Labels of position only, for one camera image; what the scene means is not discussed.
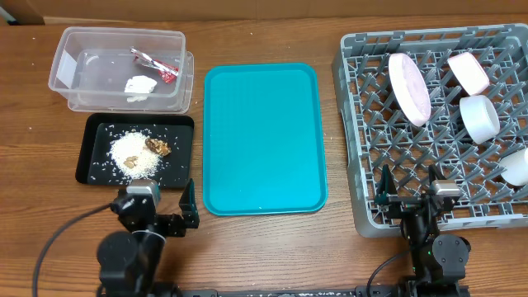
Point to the black tray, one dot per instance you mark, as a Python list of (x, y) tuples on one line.
[(95, 166)]

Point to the clear plastic bin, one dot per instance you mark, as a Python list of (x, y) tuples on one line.
[(92, 65)]

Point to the white tissue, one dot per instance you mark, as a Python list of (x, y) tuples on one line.
[(139, 84)]

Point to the spilled rice pile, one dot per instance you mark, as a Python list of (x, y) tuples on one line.
[(132, 157)]

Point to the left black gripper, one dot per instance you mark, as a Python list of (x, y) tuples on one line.
[(176, 227)]

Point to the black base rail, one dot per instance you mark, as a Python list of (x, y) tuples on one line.
[(288, 292)]

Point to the grey dishwasher rack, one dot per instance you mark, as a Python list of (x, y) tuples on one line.
[(379, 134)]

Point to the white cup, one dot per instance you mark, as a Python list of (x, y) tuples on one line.
[(516, 168)]

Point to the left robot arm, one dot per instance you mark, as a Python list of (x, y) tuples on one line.
[(129, 259)]

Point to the red silver wrapper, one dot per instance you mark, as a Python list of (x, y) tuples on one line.
[(167, 72)]

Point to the teal plastic tray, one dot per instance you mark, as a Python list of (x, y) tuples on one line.
[(263, 148)]

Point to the pink bowl with crumbs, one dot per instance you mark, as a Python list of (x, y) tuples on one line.
[(469, 73)]

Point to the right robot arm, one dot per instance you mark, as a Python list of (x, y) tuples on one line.
[(438, 260)]

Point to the brown food scrap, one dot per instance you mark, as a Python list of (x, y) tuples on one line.
[(158, 146)]

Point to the grey-blue bowl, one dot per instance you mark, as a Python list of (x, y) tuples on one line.
[(480, 118)]

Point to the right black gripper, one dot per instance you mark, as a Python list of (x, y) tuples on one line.
[(409, 202)]

